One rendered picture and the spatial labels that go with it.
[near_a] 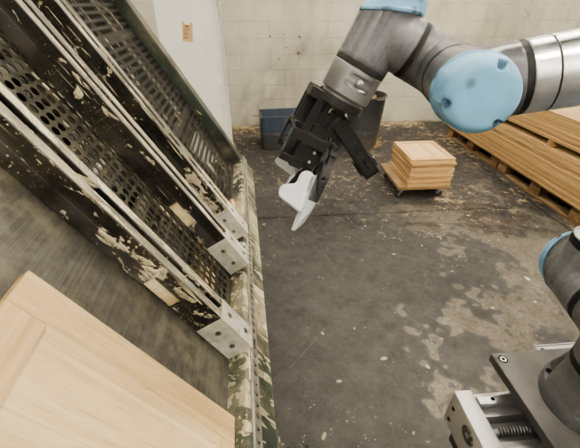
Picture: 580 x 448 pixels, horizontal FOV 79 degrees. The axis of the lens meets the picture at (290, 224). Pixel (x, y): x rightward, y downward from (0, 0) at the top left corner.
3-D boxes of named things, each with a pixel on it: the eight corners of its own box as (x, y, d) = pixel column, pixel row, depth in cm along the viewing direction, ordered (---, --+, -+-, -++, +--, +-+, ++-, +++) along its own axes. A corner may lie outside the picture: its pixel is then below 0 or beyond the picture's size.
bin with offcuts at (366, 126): (385, 149, 455) (393, 98, 421) (346, 151, 452) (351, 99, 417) (374, 137, 499) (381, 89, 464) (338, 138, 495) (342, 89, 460)
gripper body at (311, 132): (274, 145, 59) (309, 76, 54) (318, 165, 62) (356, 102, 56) (276, 163, 52) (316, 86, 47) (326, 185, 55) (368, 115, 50)
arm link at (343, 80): (372, 76, 54) (389, 88, 47) (356, 104, 56) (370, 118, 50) (331, 52, 52) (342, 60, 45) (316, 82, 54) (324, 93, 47)
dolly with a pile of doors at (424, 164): (448, 197, 344) (459, 158, 322) (396, 200, 340) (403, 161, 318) (422, 172, 395) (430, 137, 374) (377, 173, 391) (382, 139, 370)
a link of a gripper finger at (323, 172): (299, 200, 56) (316, 150, 57) (309, 204, 56) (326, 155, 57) (310, 197, 51) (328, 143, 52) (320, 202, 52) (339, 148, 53)
